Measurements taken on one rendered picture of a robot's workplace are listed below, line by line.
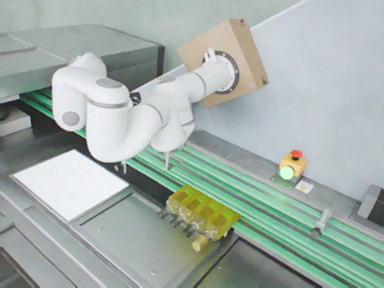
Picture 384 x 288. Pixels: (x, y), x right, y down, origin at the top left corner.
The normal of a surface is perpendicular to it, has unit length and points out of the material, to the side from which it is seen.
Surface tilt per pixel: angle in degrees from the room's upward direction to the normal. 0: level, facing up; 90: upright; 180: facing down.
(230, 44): 5
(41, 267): 90
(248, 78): 5
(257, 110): 0
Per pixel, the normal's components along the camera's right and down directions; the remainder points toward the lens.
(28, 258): 0.11, -0.86
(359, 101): -0.62, 0.34
